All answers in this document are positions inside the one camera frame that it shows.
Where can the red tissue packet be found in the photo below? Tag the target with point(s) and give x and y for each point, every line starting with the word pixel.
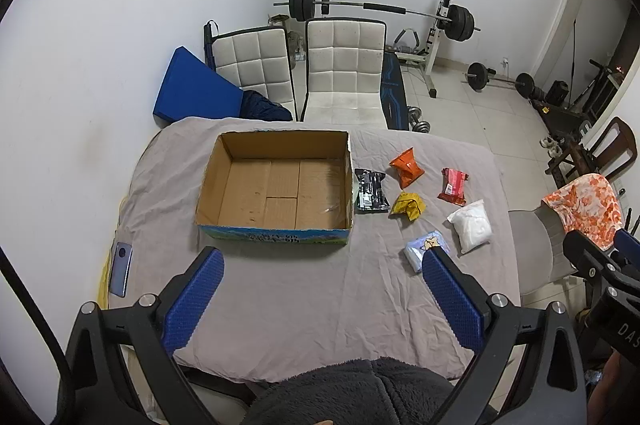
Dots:
pixel 454 186

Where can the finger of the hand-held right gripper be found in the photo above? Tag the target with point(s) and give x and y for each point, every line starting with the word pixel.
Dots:
pixel 592 260
pixel 629 241

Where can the yellow snack packet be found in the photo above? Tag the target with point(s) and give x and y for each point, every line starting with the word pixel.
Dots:
pixel 409 206

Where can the white barbell rack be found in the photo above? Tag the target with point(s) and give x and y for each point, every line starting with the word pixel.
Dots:
pixel 436 50

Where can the blue black weight bench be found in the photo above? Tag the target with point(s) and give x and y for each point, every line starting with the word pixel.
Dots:
pixel 394 95

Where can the person's right forearm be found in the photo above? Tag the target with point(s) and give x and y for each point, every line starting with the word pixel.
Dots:
pixel 617 390

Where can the pair of small dumbbells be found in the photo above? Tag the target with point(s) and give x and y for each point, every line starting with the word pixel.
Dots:
pixel 420 121

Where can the blue foam mat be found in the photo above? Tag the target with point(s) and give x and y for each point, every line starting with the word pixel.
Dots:
pixel 192 90

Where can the black snack packet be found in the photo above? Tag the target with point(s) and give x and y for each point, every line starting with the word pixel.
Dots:
pixel 371 191

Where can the light blue tissue packet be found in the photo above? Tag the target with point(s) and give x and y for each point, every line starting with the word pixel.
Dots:
pixel 419 251

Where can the black exercise equipment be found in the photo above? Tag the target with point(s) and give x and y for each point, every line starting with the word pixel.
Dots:
pixel 575 102

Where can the yellow cloth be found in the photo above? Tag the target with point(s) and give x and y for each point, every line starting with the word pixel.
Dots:
pixel 103 285

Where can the grey upholstered chair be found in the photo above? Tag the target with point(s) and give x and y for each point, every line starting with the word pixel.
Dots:
pixel 537 250

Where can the dark blue garment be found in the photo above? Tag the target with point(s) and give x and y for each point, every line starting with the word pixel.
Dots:
pixel 265 107

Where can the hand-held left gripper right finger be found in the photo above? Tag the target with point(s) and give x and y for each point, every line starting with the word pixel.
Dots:
pixel 450 300

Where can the white padded chair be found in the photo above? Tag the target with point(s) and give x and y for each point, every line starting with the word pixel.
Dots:
pixel 342 70
pixel 255 62

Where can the cardboard box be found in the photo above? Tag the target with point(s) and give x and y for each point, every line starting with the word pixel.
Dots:
pixel 280 190

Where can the wooden chair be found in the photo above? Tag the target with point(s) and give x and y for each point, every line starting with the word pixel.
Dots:
pixel 607 145

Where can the orange snack packet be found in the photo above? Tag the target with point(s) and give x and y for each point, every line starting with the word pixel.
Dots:
pixel 407 167

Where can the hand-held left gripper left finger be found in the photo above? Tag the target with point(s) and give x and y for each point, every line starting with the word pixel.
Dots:
pixel 197 300

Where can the blue smartphone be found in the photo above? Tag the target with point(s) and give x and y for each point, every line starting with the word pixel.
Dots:
pixel 121 269

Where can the dark fleece clothing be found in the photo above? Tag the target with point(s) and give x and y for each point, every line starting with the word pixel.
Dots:
pixel 350 395

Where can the short barbell with black plates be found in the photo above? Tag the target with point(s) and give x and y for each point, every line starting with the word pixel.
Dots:
pixel 479 76

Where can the white soft packet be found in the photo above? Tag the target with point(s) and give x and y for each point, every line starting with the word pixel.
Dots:
pixel 471 227

